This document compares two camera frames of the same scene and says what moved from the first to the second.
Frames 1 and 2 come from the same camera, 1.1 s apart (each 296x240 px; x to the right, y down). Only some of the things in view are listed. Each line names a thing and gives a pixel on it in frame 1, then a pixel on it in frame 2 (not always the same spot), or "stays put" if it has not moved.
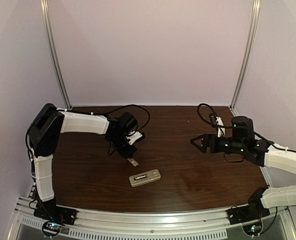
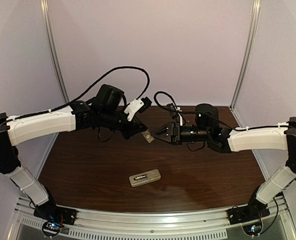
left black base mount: [55, 216] stays put
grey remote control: [144, 178] stays put
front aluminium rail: [215, 224] stays put
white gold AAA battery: [136, 178] stays put
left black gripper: [127, 152] to [128, 126]
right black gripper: [210, 142] to [175, 132]
